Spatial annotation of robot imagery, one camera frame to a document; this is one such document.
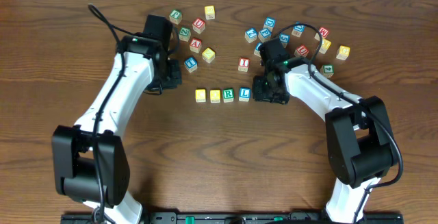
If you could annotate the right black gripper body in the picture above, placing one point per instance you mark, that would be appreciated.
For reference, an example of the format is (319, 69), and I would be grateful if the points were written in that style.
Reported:
(267, 92)

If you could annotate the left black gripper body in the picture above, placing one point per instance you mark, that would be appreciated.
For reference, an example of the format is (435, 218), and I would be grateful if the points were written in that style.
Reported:
(172, 75)

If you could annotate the blue l block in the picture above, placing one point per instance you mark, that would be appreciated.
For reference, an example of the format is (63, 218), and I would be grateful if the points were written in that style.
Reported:
(256, 51)
(244, 94)

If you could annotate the yellow C block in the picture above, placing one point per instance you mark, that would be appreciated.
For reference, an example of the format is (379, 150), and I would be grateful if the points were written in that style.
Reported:
(200, 95)

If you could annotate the green R block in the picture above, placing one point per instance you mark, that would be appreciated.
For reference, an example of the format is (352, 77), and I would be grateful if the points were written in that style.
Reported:
(228, 95)

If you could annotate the yellow O block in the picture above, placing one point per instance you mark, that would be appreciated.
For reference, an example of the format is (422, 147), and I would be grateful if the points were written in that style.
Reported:
(215, 96)

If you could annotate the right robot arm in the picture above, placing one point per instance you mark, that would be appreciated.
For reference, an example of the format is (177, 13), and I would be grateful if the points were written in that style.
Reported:
(360, 143)

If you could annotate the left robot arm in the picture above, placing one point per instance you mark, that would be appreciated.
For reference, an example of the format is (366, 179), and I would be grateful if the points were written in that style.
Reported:
(90, 163)

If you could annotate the blue T block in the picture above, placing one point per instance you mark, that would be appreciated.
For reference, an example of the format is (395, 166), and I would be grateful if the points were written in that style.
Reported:
(191, 64)

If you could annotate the red I block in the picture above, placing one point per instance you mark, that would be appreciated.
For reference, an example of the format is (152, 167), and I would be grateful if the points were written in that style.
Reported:
(243, 64)

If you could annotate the red A block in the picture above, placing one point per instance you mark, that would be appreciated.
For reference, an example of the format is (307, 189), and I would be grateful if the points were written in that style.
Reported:
(195, 45)

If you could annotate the yellow S block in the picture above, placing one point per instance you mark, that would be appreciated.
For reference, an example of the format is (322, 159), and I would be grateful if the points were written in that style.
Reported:
(208, 55)

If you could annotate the red U block right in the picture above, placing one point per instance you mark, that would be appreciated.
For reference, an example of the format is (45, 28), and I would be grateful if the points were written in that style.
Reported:
(301, 51)

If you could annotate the red u block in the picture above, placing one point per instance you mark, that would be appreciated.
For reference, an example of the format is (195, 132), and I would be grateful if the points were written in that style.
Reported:
(301, 51)
(199, 25)

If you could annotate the green Z block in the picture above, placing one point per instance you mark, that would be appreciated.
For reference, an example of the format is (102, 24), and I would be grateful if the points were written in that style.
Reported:
(184, 34)

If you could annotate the blue 5 block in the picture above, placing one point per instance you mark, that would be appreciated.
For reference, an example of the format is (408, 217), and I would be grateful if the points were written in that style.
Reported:
(284, 39)

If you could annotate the blue P block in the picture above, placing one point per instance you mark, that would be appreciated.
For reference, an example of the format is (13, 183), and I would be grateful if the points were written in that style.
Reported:
(264, 35)

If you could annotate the blue 2 block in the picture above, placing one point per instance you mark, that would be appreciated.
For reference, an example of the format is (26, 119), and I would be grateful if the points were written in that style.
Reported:
(251, 35)

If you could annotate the green 4 block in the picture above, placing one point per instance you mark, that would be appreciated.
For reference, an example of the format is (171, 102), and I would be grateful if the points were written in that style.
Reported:
(327, 70)

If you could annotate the red U block left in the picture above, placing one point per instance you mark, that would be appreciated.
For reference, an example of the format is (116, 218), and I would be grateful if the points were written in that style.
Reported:
(199, 25)

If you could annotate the blue D block right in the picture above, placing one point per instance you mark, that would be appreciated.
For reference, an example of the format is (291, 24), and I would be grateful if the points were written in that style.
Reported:
(298, 30)

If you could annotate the blue d block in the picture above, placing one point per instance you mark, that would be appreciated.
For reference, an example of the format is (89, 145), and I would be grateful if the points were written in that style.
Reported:
(269, 23)
(298, 30)

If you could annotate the green J block left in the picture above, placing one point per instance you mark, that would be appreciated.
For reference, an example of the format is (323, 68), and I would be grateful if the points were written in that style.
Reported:
(175, 17)

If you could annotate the blue D block left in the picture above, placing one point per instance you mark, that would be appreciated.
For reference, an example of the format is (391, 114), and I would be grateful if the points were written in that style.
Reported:
(269, 23)

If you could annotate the yellow K block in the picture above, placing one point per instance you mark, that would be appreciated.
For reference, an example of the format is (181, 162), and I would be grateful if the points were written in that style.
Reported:
(325, 46)

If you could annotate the red M block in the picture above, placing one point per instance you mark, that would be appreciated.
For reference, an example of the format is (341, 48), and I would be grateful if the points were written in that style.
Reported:
(321, 33)

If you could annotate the yellow block top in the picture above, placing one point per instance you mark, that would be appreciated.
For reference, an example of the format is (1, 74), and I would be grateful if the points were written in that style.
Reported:
(210, 13)

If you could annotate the yellow G block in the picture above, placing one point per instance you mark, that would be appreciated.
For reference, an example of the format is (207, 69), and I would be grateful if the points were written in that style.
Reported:
(343, 52)

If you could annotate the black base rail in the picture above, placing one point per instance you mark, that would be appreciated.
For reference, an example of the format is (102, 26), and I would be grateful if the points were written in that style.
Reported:
(294, 217)

